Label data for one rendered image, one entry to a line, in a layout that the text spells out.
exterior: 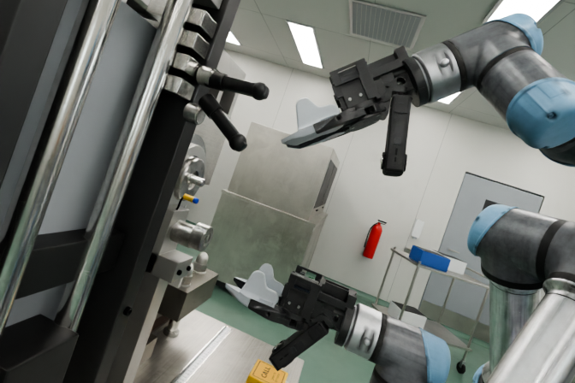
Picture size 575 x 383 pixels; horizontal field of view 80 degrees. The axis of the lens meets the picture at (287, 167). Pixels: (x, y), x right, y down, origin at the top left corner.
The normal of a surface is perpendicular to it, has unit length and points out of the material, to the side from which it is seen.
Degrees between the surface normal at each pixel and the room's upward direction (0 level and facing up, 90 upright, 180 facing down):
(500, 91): 112
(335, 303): 90
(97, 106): 90
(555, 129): 130
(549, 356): 60
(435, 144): 90
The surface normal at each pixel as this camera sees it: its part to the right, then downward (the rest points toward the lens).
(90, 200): 0.92, 0.33
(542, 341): -0.47, -0.75
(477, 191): -0.18, -0.07
